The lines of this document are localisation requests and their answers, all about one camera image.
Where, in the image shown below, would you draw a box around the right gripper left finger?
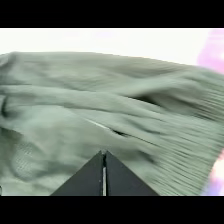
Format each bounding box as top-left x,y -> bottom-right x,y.
49,149 -> 106,197

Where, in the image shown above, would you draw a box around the dark green pants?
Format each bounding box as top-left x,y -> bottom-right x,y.
0,50 -> 224,197

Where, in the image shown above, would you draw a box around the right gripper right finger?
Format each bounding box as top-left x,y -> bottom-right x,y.
105,149 -> 161,197

